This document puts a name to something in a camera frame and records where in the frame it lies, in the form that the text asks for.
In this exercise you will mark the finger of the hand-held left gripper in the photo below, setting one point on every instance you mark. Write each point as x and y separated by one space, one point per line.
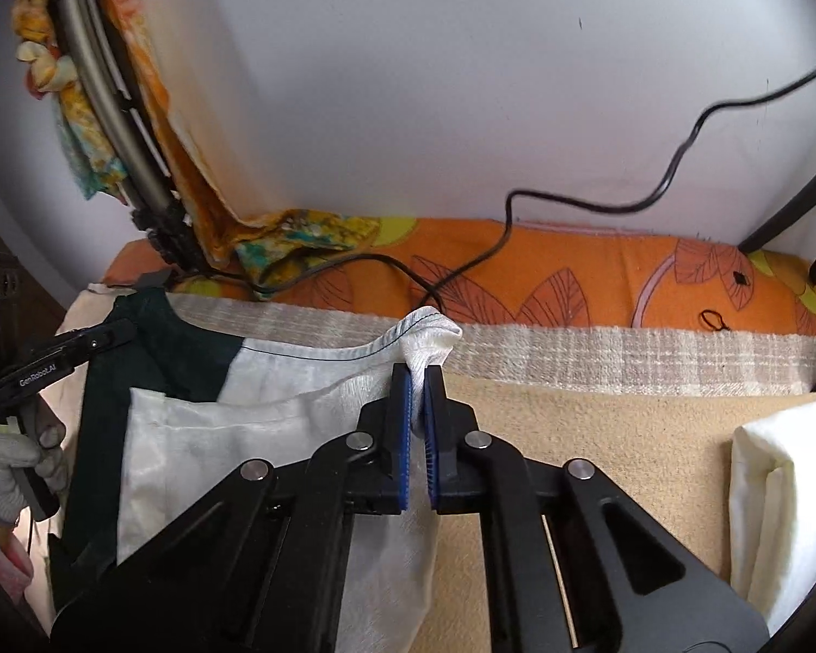
102 337

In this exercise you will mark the green white tree print t-shirt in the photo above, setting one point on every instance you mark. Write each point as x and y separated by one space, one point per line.
177 422

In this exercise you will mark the grey black folded tripod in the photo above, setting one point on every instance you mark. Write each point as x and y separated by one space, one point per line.
109 122

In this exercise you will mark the colourful orange floral cloth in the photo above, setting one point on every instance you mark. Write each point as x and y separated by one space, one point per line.
177 149

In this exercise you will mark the folded white cloth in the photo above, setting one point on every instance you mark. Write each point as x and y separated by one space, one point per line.
789 490

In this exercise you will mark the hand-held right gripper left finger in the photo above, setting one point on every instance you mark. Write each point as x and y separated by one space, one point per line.
400 442

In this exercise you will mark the beige blanket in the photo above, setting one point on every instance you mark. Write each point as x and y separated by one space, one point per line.
585 435

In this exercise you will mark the orange leaf print bed sheet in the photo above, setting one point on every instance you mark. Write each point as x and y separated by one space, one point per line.
585 272

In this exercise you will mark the white grey checked blanket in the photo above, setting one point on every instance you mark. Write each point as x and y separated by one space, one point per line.
585 354

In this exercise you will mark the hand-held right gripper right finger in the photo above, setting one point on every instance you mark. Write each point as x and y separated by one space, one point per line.
435 449

